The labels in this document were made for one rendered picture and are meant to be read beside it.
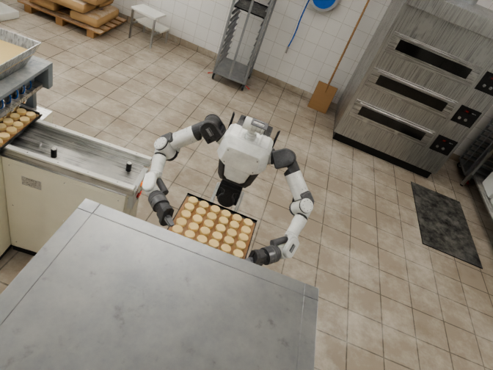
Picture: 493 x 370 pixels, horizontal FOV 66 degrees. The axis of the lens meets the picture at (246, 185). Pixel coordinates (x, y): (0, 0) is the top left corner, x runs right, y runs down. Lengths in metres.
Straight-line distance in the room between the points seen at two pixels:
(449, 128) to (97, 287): 5.07
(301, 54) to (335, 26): 0.61
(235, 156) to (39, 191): 1.15
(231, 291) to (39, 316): 0.30
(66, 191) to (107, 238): 1.66
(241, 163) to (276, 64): 4.24
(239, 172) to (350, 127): 3.40
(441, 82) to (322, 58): 1.77
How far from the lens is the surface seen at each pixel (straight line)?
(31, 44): 2.53
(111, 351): 0.61
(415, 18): 4.92
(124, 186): 2.18
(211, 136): 2.03
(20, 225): 2.76
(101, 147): 2.47
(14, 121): 2.58
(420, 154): 5.56
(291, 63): 6.11
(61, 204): 2.45
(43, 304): 0.65
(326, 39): 5.97
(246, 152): 1.97
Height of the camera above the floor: 2.37
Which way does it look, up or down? 38 degrees down
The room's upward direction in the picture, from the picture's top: 23 degrees clockwise
